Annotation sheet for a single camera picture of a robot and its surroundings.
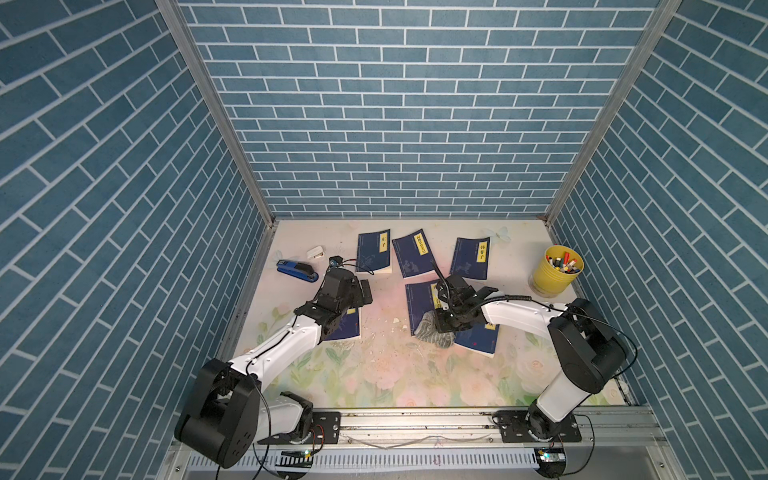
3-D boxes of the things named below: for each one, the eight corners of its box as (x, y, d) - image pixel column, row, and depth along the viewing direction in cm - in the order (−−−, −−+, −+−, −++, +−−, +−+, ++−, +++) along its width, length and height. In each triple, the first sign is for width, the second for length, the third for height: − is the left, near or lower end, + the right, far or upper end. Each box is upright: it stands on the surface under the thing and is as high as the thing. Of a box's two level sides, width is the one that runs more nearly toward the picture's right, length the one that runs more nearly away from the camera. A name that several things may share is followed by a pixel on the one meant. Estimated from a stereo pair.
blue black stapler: (277, 271, 107) (273, 263, 103) (283, 263, 109) (280, 255, 105) (314, 284, 103) (311, 277, 99) (320, 275, 106) (317, 267, 102)
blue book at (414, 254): (403, 277, 105) (403, 272, 103) (391, 239, 117) (391, 234, 114) (436, 270, 107) (437, 266, 105) (421, 233, 119) (422, 228, 116)
